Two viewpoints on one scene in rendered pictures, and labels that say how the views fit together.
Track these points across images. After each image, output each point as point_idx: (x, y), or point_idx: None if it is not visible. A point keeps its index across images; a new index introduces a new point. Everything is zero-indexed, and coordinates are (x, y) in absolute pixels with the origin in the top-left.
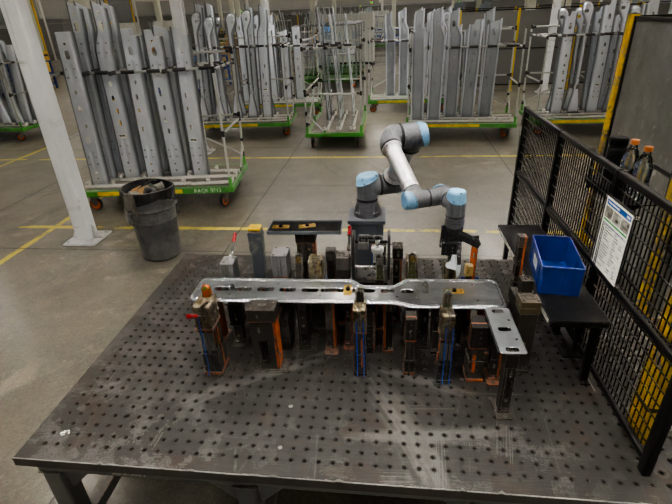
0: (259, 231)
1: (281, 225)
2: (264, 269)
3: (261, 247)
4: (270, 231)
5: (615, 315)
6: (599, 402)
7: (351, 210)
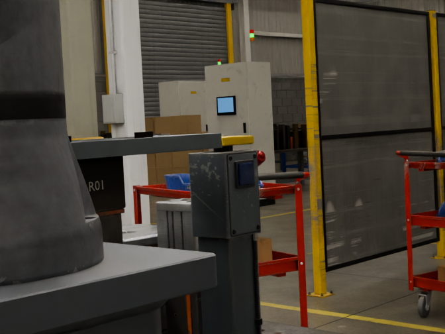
0: (200, 152)
1: (135, 132)
2: (205, 315)
3: (191, 214)
4: (132, 137)
5: None
6: None
7: (143, 249)
